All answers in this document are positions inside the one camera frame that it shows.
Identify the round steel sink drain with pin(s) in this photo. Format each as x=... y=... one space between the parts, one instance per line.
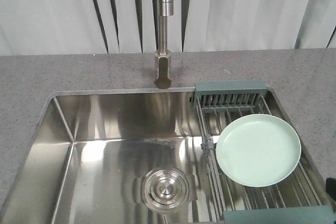
x=165 y=191

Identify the teal roll-up drying rack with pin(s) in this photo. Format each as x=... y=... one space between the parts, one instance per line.
x=299 y=198

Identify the stainless steel sink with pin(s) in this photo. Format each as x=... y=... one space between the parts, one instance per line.
x=88 y=149

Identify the stainless steel faucet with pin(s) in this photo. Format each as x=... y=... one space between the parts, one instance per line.
x=162 y=57

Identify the light green round plate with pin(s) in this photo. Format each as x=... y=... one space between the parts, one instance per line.
x=258 y=150

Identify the white pleated curtain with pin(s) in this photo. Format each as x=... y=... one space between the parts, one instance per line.
x=49 y=27

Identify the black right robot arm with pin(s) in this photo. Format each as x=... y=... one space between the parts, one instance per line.
x=331 y=187

